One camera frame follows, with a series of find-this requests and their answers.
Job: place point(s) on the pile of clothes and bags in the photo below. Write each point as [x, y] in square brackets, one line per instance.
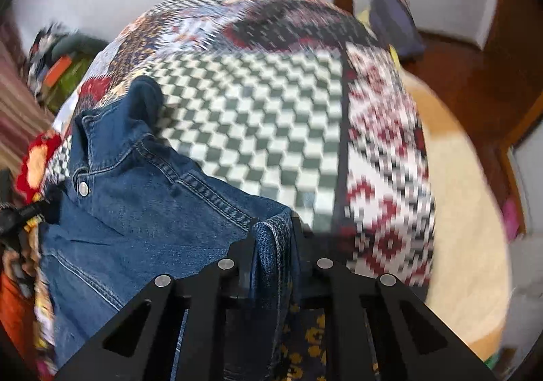
[55, 45]

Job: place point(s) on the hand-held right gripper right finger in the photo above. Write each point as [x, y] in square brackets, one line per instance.
[305, 275]

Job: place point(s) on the blue denim jacket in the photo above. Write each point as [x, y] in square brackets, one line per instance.
[140, 211]

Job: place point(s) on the orange box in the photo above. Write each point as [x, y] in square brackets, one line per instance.
[57, 69]

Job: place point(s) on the green patterned box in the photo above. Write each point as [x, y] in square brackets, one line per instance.
[74, 84]

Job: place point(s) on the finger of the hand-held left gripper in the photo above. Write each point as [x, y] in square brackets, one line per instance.
[19, 213]

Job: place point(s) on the patchwork printed blanket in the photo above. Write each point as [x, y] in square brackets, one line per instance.
[271, 118]

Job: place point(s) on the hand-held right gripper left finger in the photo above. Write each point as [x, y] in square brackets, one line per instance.
[237, 275]

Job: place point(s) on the striped red curtain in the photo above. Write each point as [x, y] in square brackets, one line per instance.
[17, 118]

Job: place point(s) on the grey blue backpack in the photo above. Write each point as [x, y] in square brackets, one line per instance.
[394, 22]

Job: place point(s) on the red plush toy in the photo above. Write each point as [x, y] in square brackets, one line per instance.
[36, 160]

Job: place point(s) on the wooden bed post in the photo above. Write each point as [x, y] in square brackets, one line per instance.
[342, 2]

